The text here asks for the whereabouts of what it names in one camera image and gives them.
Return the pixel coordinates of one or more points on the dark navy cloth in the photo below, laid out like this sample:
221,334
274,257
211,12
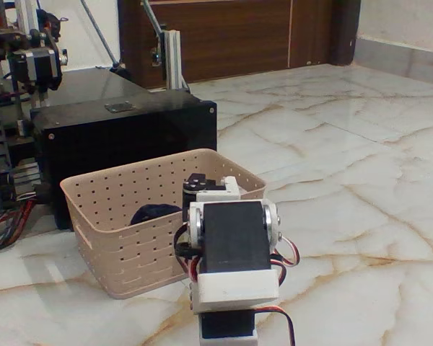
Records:
155,212

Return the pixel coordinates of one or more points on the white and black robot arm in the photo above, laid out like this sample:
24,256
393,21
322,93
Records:
234,238

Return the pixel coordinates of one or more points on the beige perforated plastic basket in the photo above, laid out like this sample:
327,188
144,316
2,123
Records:
130,245

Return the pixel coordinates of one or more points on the black machine base box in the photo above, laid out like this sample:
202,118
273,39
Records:
130,137

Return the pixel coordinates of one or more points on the small metal plate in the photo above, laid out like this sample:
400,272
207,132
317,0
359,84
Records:
119,107

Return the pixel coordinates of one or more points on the brown wooden door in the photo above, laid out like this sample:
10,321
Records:
231,36

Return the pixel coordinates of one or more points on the short threaded metal rod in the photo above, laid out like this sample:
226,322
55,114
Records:
152,16

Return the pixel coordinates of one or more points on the long threaded metal rod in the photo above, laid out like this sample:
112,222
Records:
99,34

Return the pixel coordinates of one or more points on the black silver stepper motor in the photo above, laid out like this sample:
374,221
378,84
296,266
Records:
38,65

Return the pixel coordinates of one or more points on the aluminium extrusion post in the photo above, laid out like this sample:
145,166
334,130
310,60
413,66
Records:
173,61

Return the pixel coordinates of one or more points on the black printer frame mechanism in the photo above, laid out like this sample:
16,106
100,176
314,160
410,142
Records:
0,119

